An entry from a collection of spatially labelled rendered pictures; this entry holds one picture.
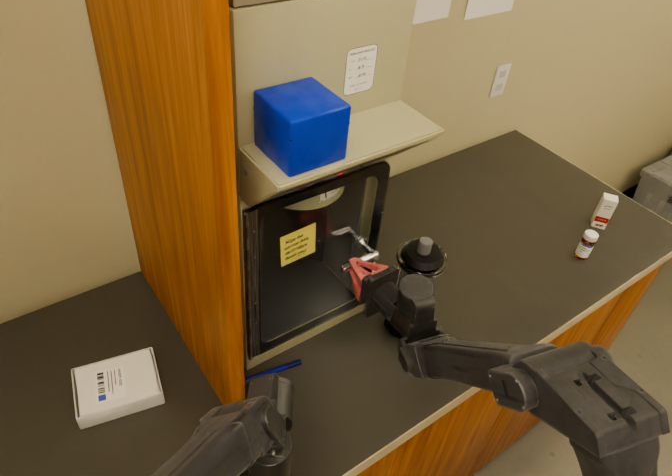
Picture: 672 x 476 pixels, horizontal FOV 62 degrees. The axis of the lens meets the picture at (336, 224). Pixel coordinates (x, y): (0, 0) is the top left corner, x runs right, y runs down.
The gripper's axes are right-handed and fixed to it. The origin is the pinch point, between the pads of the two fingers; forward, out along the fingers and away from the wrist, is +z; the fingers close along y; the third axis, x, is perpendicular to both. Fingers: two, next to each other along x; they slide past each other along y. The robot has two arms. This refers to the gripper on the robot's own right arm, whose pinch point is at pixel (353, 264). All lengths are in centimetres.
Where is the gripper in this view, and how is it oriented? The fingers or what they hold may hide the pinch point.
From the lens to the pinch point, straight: 110.4
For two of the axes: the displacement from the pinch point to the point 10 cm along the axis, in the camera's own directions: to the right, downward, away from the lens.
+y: 0.7, -7.6, -6.4
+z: -5.8, -5.6, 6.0
